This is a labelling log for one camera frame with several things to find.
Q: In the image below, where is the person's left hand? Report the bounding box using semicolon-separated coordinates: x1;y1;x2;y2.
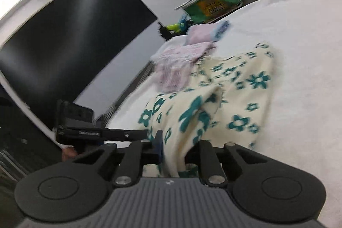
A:
61;146;79;162

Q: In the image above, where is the light blue cloth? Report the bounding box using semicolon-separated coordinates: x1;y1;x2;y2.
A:
212;20;231;39

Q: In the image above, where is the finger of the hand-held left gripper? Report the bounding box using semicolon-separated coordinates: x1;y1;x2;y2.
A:
103;128;150;142

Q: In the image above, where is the large black wall screen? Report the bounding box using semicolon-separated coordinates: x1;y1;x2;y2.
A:
0;0;159;138

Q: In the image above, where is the cream sweater with green flowers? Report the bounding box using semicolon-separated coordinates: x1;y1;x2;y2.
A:
137;42;276;178

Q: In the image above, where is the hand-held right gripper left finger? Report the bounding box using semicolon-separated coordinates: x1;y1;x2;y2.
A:
69;130;164;187

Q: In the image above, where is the yellow-green and black object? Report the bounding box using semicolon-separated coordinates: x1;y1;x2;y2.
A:
159;17;194;40

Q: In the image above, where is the white blanket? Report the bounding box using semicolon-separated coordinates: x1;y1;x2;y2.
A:
107;0;342;219

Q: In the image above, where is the pink garment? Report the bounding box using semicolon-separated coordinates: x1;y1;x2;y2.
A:
150;25;217;93

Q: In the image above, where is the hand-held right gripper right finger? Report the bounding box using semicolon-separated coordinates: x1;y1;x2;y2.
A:
185;140;271;187

